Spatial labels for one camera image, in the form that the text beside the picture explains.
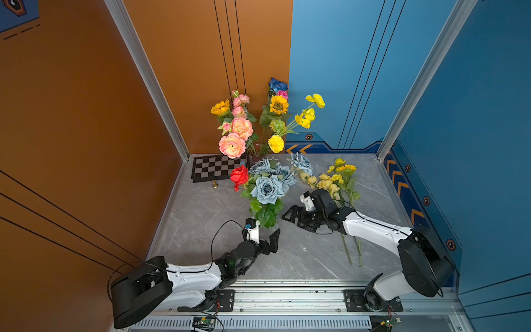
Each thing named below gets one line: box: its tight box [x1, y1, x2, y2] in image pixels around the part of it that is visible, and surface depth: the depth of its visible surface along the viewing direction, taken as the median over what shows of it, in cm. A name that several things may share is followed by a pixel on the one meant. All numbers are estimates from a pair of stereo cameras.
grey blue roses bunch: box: [240, 151, 314, 229], surface depth 67 cm
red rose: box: [229, 164, 249, 193], surface depth 64 cm
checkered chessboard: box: [190, 153, 249, 184], surface depth 114 cm
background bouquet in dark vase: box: [210, 76, 326, 164], surface depth 80 cm
